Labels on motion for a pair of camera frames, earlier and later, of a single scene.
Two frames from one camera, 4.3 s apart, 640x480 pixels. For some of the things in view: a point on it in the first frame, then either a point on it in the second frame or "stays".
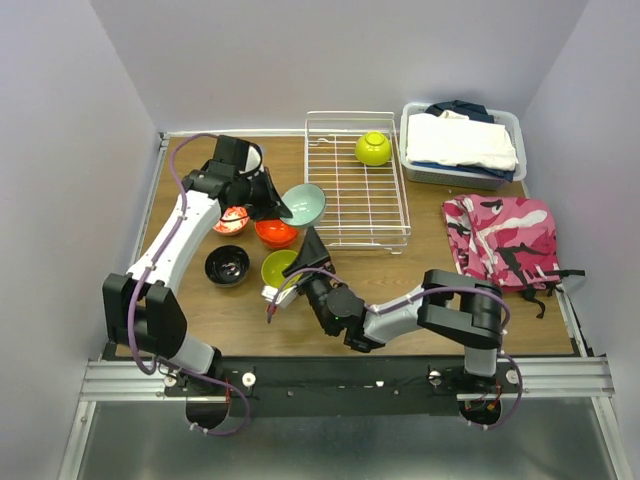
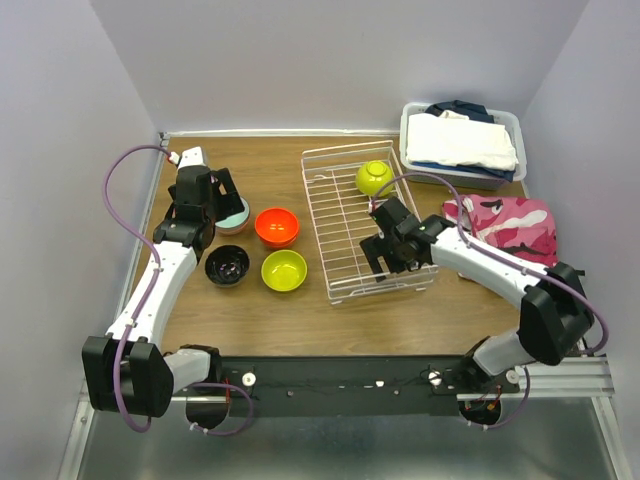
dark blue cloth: (474, 112) stays
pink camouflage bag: (506, 242) stays
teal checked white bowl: (306, 202) to (235, 224)
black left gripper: (272, 205) to (230, 202)
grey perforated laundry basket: (436, 177) stays
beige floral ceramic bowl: (226, 265) stays
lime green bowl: (274, 264) stays
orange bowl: (275, 233) stays
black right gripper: (313, 252) to (374, 246)
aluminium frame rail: (557, 377) stays
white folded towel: (453, 138) stays
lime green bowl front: (373, 149) to (372, 176)
